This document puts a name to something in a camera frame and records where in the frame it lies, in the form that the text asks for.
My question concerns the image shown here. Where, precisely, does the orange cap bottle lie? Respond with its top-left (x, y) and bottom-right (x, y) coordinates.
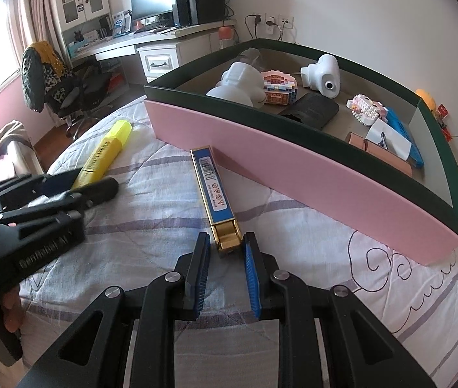
top-left (218, 26), bottom-right (234, 49)

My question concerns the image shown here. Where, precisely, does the small white box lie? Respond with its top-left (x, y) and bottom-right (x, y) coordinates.
top-left (366, 118), bottom-right (412, 160)

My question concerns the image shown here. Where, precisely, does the pink white brick model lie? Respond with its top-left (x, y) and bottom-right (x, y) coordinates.
top-left (346, 94), bottom-right (388, 126)

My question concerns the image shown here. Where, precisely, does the person's left hand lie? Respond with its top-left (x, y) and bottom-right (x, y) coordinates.
top-left (1, 286), bottom-right (25, 333)

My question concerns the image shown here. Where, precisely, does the office chair with clothes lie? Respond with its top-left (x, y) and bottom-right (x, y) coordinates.
top-left (21, 40), bottom-right (112, 139)

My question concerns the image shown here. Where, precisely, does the orange octopus plush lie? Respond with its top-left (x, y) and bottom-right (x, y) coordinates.
top-left (415, 89), bottom-right (437, 112)

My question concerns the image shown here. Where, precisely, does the colourful brick house model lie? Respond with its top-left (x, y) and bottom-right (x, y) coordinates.
top-left (261, 70), bottom-right (298, 106)

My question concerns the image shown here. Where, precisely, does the white figurine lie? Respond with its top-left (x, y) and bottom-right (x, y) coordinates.
top-left (206, 61), bottom-right (267, 109)

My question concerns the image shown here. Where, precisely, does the white camera toy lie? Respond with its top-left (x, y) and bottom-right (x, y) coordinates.
top-left (300, 54), bottom-right (341, 99)

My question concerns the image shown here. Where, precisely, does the curtain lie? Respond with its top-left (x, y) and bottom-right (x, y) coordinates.
top-left (4, 0), bottom-right (60, 63)

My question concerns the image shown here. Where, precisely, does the blue gold rectangular box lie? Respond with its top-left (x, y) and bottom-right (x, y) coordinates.
top-left (190, 146), bottom-right (243, 255)

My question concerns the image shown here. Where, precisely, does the white quilted table cover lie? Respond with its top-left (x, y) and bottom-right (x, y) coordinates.
top-left (21, 100), bottom-right (458, 387)

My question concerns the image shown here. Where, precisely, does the pink green storage box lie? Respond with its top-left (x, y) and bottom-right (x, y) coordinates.
top-left (145, 38), bottom-right (458, 264)

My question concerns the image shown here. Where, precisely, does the yellow highlighter marker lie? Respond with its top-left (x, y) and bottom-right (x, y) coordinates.
top-left (72, 120), bottom-right (133, 189)

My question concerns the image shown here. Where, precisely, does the white desk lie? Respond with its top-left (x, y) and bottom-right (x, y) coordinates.
top-left (70, 20), bottom-right (235, 81)

